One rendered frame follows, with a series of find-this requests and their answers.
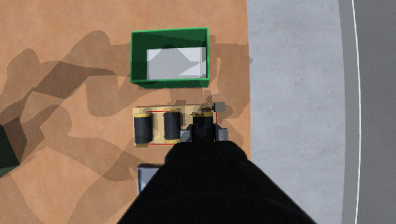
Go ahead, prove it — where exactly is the black battery with yellow end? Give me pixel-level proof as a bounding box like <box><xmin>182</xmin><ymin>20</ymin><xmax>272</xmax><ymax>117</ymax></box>
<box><xmin>164</xmin><ymin>112</ymin><xmax>181</xmax><ymax>144</ymax></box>
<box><xmin>192</xmin><ymin>112</ymin><xmax>214</xmax><ymax>142</ymax></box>
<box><xmin>134</xmin><ymin>113</ymin><xmax>152</xmax><ymax>144</ymax></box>

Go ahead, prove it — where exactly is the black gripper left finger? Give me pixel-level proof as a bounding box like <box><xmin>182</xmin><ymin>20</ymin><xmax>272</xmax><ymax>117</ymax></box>
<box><xmin>180</xmin><ymin>124</ymin><xmax>194</xmax><ymax>142</ymax></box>

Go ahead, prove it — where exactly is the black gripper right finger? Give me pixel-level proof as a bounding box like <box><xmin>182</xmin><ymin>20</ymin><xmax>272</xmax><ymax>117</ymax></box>
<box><xmin>213</xmin><ymin>123</ymin><xmax>228</xmax><ymax>141</ymax></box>

